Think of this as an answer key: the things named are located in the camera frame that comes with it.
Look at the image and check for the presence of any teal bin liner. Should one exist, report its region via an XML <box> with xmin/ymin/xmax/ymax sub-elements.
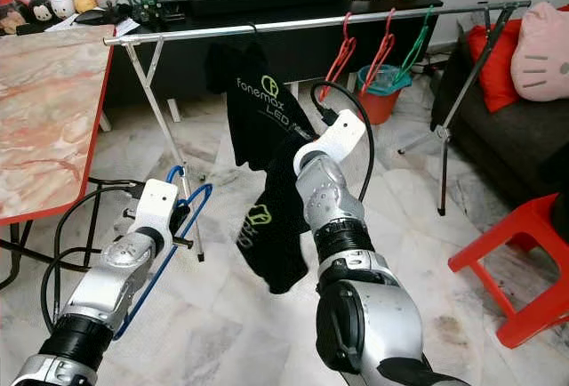
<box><xmin>356</xmin><ymin>64</ymin><xmax>414</xmax><ymax>98</ymax></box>

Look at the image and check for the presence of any black desk tray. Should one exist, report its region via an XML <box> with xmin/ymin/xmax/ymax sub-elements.
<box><xmin>156</xmin><ymin>0</ymin><xmax>192</xmax><ymax>27</ymax></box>

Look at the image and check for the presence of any red plastic hanger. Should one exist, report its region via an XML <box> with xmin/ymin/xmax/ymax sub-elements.
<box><xmin>365</xmin><ymin>8</ymin><xmax>398</xmax><ymax>84</ymax></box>
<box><xmin>320</xmin><ymin>12</ymin><xmax>358</xmax><ymax>102</ymax></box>

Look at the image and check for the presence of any red cushion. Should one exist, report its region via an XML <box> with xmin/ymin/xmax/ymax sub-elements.
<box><xmin>467</xmin><ymin>20</ymin><xmax>525</xmax><ymax>113</ymax></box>

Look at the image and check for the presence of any black printed t-shirt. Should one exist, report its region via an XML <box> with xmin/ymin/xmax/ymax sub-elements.
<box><xmin>204</xmin><ymin>35</ymin><xmax>330</xmax><ymax>173</ymax></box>
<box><xmin>236</xmin><ymin>133</ymin><xmax>321</xmax><ymax>295</ymax></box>

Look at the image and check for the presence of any blue plastic hanger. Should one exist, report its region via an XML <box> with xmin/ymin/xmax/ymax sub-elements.
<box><xmin>111</xmin><ymin>164</ymin><xmax>214</xmax><ymax>342</ymax></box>

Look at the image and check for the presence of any pink cat face pillow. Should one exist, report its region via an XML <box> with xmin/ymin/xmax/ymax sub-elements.
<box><xmin>509</xmin><ymin>1</ymin><xmax>569</xmax><ymax>102</ymax></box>

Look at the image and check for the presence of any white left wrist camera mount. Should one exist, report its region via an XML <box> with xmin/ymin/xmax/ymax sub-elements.
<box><xmin>136</xmin><ymin>179</ymin><xmax>180</xmax><ymax>252</ymax></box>

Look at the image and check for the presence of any black mouse plush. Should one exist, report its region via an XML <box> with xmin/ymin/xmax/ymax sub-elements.
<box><xmin>27</xmin><ymin>0</ymin><xmax>56</xmax><ymax>27</ymax></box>

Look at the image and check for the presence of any dark brown sofa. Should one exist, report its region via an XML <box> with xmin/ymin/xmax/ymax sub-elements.
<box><xmin>431</xmin><ymin>30</ymin><xmax>569</xmax><ymax>209</ymax></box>

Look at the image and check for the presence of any red plastic stool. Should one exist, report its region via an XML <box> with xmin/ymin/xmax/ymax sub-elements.
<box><xmin>447</xmin><ymin>192</ymin><xmax>569</xmax><ymax>350</ymax></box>

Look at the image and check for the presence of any silver clothes rack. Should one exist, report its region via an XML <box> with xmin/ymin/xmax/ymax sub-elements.
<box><xmin>102</xmin><ymin>0</ymin><xmax>534</xmax><ymax>264</ymax></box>

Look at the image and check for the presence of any white round plush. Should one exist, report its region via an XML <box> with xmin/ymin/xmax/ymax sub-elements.
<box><xmin>52</xmin><ymin>0</ymin><xmax>76</xmax><ymax>20</ymax></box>

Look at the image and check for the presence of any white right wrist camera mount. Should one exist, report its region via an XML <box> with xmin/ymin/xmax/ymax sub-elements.
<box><xmin>292</xmin><ymin>109</ymin><xmax>367</xmax><ymax>178</ymax></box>

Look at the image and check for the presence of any black TV console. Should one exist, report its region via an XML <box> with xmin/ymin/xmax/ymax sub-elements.
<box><xmin>107</xmin><ymin>0</ymin><xmax>444</xmax><ymax>107</ymax></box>

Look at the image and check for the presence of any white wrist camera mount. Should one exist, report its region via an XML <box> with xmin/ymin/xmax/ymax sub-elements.
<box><xmin>292</xmin><ymin>109</ymin><xmax>367</xmax><ymax>178</ymax></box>
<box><xmin>136</xmin><ymin>179</ymin><xmax>180</xmax><ymax>252</ymax></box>

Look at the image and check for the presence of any black wallet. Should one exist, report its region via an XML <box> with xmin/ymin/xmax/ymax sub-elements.
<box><xmin>80</xmin><ymin>10</ymin><xmax>116</xmax><ymax>25</ymax></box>

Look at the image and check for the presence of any green plastic hanger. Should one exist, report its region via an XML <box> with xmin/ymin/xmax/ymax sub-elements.
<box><xmin>396</xmin><ymin>5</ymin><xmax>435</xmax><ymax>76</ymax></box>

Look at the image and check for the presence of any black garment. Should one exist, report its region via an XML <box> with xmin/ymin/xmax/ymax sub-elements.
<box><xmin>538</xmin><ymin>146</ymin><xmax>569</xmax><ymax>240</ymax></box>

